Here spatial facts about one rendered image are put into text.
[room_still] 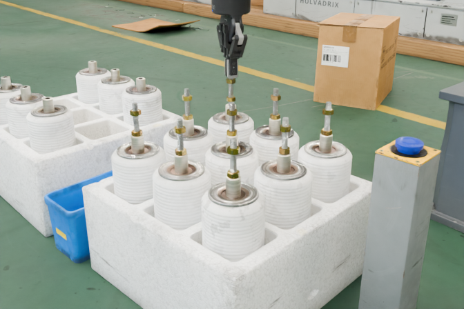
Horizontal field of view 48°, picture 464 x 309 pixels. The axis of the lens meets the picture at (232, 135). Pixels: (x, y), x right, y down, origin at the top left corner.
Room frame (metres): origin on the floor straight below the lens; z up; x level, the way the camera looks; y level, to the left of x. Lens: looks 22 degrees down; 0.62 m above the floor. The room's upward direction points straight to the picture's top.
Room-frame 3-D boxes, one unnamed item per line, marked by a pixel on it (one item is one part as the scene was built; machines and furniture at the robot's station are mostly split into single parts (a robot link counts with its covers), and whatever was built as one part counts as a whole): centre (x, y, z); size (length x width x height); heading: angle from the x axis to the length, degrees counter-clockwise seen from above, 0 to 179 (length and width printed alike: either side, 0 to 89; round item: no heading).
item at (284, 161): (0.77, -0.08, 0.26); 0.02 x 0.02 x 0.03
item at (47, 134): (1.07, 0.40, 0.16); 0.10 x 0.10 x 0.18
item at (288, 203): (0.77, -0.08, 0.16); 0.10 x 0.10 x 0.18
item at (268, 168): (0.77, -0.08, 0.25); 0.08 x 0.08 x 0.01
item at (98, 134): (1.23, 0.39, 0.09); 0.39 x 0.39 x 0.18; 43
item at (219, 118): (1.02, 0.00, 0.25); 0.08 x 0.08 x 0.01
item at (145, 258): (0.85, 0.00, 0.09); 0.39 x 0.39 x 0.18; 46
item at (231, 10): (1.02, 0.00, 0.46); 0.08 x 0.08 x 0.09
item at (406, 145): (0.71, -0.26, 0.32); 0.04 x 0.04 x 0.02
